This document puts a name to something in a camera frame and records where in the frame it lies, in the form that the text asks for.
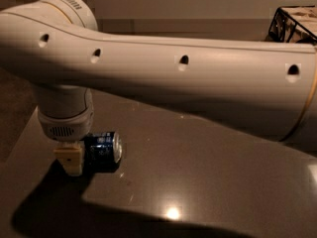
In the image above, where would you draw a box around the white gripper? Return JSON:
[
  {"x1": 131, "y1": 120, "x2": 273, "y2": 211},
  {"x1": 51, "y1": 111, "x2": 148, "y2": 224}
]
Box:
[{"x1": 38, "y1": 107, "x2": 94, "y2": 177}]

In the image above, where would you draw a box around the blue Pepsi can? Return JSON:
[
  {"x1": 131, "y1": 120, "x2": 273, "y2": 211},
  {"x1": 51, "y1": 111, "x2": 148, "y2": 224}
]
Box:
[{"x1": 82, "y1": 131, "x2": 123, "y2": 173}]

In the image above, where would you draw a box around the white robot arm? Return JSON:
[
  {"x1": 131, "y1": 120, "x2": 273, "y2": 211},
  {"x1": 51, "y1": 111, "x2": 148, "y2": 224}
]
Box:
[{"x1": 0, "y1": 0, "x2": 317, "y2": 177}]

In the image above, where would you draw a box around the black wire basket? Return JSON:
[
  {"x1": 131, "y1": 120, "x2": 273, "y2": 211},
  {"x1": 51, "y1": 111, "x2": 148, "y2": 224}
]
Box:
[{"x1": 268, "y1": 6, "x2": 317, "y2": 46}]

